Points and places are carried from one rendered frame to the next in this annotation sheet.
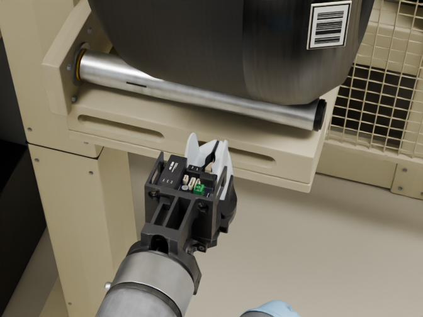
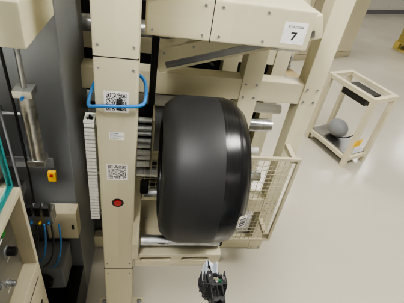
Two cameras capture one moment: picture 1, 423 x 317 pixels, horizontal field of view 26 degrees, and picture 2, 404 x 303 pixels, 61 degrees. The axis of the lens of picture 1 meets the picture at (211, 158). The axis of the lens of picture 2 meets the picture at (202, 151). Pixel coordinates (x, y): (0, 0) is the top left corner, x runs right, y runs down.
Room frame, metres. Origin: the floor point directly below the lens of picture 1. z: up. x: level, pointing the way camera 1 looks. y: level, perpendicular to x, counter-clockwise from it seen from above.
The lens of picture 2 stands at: (0.05, 0.43, 2.06)
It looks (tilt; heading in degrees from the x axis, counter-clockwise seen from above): 37 degrees down; 332
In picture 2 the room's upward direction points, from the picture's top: 10 degrees clockwise
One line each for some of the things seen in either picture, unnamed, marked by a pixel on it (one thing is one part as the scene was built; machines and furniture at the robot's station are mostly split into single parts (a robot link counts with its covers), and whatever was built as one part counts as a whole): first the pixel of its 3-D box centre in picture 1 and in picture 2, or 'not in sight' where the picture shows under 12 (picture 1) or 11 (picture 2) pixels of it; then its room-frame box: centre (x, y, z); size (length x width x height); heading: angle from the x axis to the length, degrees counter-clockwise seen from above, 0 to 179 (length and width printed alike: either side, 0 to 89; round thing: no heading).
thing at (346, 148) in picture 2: not in sight; (347, 117); (2.22, -2.38, 0.40); 0.60 x 0.35 x 0.80; 5
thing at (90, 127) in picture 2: not in sight; (94, 171); (1.05, 0.32, 1.19); 0.05 x 0.04 x 0.48; 164
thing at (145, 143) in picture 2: not in sight; (133, 136); (1.43, 0.09, 1.05); 0.20 x 0.15 x 0.30; 74
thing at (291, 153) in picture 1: (194, 120); (177, 249); (0.87, 0.02, 0.84); 0.36 x 0.09 x 0.06; 74
